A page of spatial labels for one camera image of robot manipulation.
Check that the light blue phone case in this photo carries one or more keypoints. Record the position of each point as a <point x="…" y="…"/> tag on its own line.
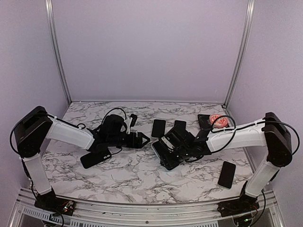
<point x="158" y="149"/>

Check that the left aluminium frame post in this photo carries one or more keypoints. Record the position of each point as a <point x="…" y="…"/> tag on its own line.
<point x="56" y="50"/>

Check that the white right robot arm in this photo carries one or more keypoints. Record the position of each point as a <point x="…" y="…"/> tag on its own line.
<point x="267" y="132"/>

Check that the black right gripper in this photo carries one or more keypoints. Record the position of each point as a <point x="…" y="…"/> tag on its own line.
<point x="168" y="162"/>

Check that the red white patterned bowl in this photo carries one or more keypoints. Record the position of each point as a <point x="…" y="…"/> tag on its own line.
<point x="217" y="121"/>

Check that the right aluminium frame post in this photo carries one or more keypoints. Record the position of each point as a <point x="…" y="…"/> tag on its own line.
<point x="241" y="53"/>

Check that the black smartphone mint edge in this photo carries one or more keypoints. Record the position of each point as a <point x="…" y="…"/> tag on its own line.
<point x="170" y="159"/>

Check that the black phone case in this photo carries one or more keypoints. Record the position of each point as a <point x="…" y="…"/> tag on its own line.
<point x="91" y="159"/>

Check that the black smartphone teal edge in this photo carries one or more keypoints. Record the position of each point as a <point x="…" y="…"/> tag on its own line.
<point x="158" y="127"/>

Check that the aluminium front rail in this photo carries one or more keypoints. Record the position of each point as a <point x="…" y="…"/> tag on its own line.
<point x="104" y="214"/>

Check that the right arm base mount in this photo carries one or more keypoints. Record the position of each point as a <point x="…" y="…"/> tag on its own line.
<point x="237" y="206"/>

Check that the black smartphone dark edge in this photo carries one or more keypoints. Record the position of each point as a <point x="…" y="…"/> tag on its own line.
<point x="181" y="124"/>

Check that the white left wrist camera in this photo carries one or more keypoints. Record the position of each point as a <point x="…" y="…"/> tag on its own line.
<point x="130" y="122"/>

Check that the aluminium frame post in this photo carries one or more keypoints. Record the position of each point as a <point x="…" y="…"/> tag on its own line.
<point x="56" y="50"/>
<point x="241" y="53"/>

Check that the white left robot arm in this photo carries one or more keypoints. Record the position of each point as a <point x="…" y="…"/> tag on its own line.
<point x="33" y="131"/>

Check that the black patterned square plate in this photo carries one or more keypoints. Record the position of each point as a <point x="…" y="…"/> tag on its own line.
<point x="203" y="120"/>

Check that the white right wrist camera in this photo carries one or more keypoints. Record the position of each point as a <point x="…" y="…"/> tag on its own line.
<point x="167" y="143"/>

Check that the black smartphone green edge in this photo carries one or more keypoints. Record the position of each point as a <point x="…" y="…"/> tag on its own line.
<point x="227" y="175"/>

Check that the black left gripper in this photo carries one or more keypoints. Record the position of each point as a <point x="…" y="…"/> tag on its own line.
<point x="138" y="144"/>

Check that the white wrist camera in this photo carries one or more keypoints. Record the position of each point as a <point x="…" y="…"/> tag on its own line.
<point x="167" y="143"/>
<point x="130" y="122"/>

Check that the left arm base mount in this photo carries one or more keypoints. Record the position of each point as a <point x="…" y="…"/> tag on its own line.
<point x="51" y="202"/>

